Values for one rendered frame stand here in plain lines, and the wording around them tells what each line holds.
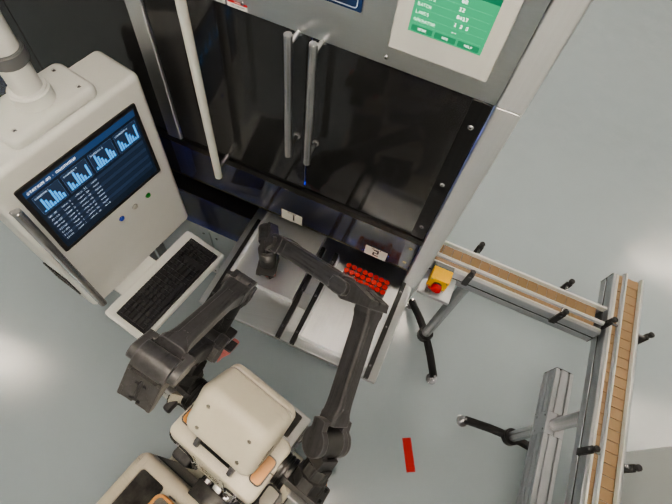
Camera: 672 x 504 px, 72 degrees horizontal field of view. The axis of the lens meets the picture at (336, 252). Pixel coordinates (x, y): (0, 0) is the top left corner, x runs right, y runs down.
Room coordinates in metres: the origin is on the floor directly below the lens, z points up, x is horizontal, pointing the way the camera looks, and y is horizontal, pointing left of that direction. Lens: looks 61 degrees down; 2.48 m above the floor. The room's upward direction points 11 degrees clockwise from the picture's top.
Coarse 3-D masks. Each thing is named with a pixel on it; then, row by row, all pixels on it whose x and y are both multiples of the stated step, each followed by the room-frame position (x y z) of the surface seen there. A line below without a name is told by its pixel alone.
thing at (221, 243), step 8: (184, 224) 1.05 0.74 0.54; (192, 224) 1.03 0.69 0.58; (176, 232) 1.06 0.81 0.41; (184, 232) 1.05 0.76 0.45; (192, 232) 1.04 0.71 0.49; (200, 232) 1.02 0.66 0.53; (208, 232) 1.01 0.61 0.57; (168, 240) 1.09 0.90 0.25; (176, 240) 1.07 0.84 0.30; (208, 240) 1.02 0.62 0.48; (216, 240) 1.00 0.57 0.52; (224, 240) 0.99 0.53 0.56; (232, 240) 0.98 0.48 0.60; (168, 248) 1.09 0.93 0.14; (216, 248) 1.01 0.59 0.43; (224, 248) 0.99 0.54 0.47; (232, 248) 0.98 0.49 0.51; (224, 256) 1.00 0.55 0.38; (216, 272) 1.02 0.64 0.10
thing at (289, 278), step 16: (288, 224) 0.95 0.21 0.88; (256, 240) 0.85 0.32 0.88; (304, 240) 0.89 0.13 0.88; (320, 240) 0.91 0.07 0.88; (240, 256) 0.76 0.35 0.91; (256, 256) 0.78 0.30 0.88; (288, 272) 0.74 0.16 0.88; (304, 272) 0.76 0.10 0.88; (272, 288) 0.67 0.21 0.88; (288, 288) 0.68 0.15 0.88
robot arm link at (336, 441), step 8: (328, 432) 0.15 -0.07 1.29; (336, 432) 0.16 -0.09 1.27; (336, 440) 0.14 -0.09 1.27; (328, 448) 0.12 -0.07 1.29; (336, 448) 0.12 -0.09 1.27; (328, 456) 0.10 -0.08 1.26; (336, 456) 0.11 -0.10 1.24; (312, 464) 0.08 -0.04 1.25; (320, 464) 0.08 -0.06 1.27; (328, 464) 0.08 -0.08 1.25
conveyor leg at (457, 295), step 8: (456, 288) 0.89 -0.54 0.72; (456, 296) 0.87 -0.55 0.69; (448, 304) 0.87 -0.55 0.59; (456, 304) 0.87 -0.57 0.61; (440, 312) 0.88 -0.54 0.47; (448, 312) 0.87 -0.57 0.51; (432, 320) 0.88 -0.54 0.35; (440, 320) 0.87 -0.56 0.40; (424, 328) 0.89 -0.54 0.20; (432, 328) 0.87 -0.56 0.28
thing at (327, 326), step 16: (320, 304) 0.64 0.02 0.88; (336, 304) 0.65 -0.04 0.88; (352, 304) 0.66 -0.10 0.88; (320, 320) 0.58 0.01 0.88; (336, 320) 0.59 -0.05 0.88; (384, 320) 0.61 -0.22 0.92; (304, 336) 0.50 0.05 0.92; (320, 336) 0.52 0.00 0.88; (336, 336) 0.53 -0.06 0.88; (336, 352) 0.46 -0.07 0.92; (368, 352) 0.49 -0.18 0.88
